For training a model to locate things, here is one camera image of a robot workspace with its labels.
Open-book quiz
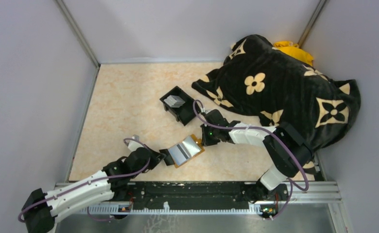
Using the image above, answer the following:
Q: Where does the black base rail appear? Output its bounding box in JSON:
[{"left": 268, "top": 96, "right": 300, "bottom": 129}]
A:
[{"left": 54, "top": 180, "right": 343, "bottom": 222}]

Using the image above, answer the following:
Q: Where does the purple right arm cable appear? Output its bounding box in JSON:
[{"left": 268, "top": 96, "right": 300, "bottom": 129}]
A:
[{"left": 192, "top": 99, "right": 310, "bottom": 221}]

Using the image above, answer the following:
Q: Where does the black plastic card box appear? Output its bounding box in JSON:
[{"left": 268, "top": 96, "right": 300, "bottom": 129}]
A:
[{"left": 159, "top": 86, "right": 196, "bottom": 126}]

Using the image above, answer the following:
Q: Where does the yellow cloth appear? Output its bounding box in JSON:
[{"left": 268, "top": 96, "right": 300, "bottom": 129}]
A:
[{"left": 273, "top": 41, "right": 314, "bottom": 66}]

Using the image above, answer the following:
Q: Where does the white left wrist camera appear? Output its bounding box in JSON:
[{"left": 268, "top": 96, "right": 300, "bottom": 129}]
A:
[{"left": 126, "top": 135, "right": 143, "bottom": 152}]

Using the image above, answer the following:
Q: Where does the stack of white cards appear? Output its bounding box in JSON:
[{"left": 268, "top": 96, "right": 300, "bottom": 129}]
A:
[{"left": 163, "top": 95, "right": 185, "bottom": 108}]

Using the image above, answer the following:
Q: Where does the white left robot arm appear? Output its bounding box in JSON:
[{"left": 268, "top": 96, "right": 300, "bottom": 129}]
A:
[{"left": 17, "top": 147, "right": 172, "bottom": 233}]

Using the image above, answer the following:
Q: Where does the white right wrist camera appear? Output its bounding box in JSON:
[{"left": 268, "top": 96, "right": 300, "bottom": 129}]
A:
[{"left": 199, "top": 108, "right": 210, "bottom": 116}]

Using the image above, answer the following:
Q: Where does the black flower-pattern blanket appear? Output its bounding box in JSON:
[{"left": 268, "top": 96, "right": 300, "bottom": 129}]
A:
[{"left": 191, "top": 34, "right": 361, "bottom": 151}]

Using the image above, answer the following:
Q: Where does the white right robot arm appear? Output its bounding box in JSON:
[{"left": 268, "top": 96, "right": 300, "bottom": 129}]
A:
[{"left": 201, "top": 109, "right": 313, "bottom": 200}]

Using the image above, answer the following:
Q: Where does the white card with black stripe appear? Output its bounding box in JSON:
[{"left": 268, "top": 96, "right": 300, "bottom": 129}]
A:
[{"left": 168, "top": 143, "right": 191, "bottom": 166}]

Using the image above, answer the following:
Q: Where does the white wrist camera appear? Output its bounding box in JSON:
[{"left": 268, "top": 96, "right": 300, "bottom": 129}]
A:
[
  {"left": 199, "top": 108, "right": 210, "bottom": 116},
  {"left": 126, "top": 135, "right": 143, "bottom": 152}
]

